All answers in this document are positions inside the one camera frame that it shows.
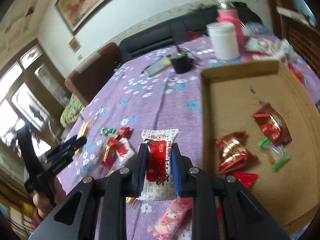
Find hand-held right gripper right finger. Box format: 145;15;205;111
171;142;292;240

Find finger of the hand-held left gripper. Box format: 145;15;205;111
41;137;88;160
61;135;78;147

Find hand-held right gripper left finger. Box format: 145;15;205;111
27;142;148;240

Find white snack packet red label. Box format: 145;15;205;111
137;129;179;202

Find red candy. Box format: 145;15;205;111
117;127;132;138

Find pink cartoon snack packet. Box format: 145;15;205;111
147;197;194;240

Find red gold foil snack packet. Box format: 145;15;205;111
215;131;259;174
251;103;292;147

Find brown cardboard tray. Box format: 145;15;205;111
201;60;320;235

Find person's left hand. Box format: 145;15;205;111
32;179;67;217

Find green patterned cloth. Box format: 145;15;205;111
60;92;85;128

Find wooden glass door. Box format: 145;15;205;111
0;37;73;145

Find brown armchair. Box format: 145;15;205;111
64;42;123;107

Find green ended clear candy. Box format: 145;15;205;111
258;138;292;170

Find black small device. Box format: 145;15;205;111
167;46;200;74

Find white plastic jar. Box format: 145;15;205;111
206;22;240;61

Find black sofa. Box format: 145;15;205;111
117;4;263;63

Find framed painting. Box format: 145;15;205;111
54;0;150;37

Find red patterned packet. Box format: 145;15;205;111
287;64;310;85

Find white work gloves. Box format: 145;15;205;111
245;37;295;63

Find cartoon print bag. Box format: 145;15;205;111
246;22;267;36

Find pink sleeved thermos bottle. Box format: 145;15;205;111
216;0;244;43

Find dark clothing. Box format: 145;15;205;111
230;1;260;23

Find brown wooden counter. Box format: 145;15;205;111
260;0;320;80

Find white flat box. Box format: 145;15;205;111
276;5;307;22

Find small wall plaque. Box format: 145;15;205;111
69;37;81;53

